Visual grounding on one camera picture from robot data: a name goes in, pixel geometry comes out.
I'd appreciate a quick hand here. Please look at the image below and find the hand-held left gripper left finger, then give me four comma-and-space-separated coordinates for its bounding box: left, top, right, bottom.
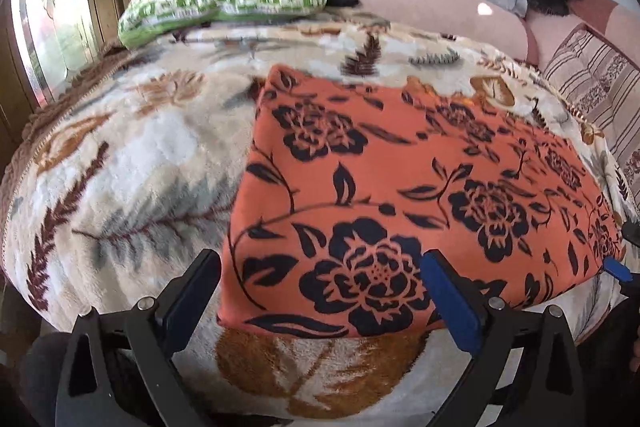
55, 248, 222, 427

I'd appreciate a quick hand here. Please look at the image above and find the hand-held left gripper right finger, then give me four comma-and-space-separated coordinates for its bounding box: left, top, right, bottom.
420, 249, 586, 427

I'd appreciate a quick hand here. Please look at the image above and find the orange floral garment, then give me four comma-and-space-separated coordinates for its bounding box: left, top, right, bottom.
217, 64, 626, 340

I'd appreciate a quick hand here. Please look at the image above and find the striped pillow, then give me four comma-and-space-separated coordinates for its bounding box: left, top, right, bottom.
542, 24, 640, 218

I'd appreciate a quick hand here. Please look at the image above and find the leaf print fleece blanket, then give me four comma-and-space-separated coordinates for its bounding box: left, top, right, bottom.
0, 9, 640, 420

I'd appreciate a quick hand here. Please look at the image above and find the pink padded headboard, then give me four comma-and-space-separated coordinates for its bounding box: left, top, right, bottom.
345, 0, 640, 68

